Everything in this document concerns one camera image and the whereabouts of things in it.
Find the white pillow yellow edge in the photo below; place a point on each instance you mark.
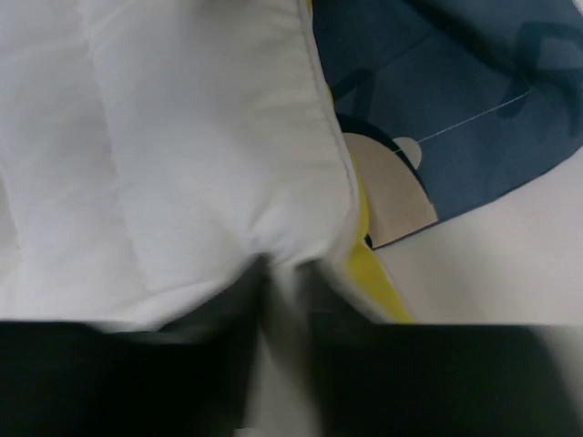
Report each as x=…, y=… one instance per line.
x=149, y=149

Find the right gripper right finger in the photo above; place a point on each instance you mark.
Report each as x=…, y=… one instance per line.
x=381, y=379

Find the blue cartoon print pillowcase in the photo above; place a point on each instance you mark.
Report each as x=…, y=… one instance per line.
x=447, y=106

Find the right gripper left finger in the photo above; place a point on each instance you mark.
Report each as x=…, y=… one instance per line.
x=188, y=378

